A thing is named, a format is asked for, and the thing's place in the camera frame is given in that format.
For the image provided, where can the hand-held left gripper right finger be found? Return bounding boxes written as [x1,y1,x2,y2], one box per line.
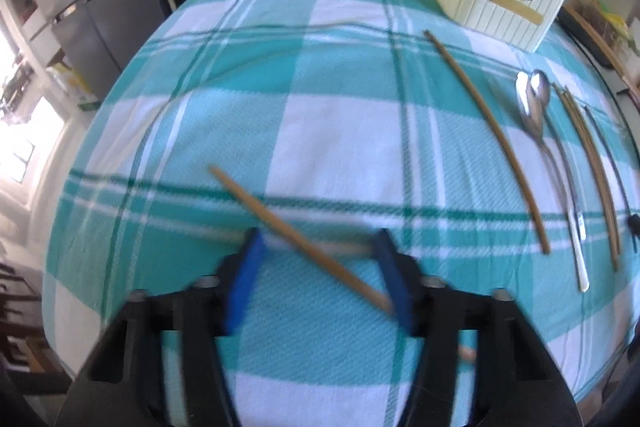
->
[372,228,584,427]

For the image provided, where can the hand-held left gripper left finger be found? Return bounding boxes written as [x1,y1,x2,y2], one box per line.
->
[55,228,267,427]

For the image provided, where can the metal spoon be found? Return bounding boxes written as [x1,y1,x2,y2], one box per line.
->
[516,71,591,293]
[530,69,587,242]

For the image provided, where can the teal checked tablecloth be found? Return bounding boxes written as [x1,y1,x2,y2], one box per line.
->
[42,0,632,427]

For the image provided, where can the dark tray with packets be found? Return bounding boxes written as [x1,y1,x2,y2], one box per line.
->
[557,0,640,94]

